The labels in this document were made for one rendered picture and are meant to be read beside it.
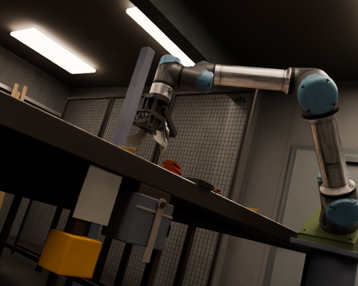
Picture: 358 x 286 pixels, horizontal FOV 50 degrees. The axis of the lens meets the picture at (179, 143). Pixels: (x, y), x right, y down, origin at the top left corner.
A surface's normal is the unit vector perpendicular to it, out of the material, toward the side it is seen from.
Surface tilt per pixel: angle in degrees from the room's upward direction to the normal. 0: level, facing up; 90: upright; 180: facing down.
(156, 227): 90
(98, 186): 90
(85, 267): 90
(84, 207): 90
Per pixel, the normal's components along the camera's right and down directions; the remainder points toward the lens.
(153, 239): 0.76, 0.05
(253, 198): -0.55, -0.35
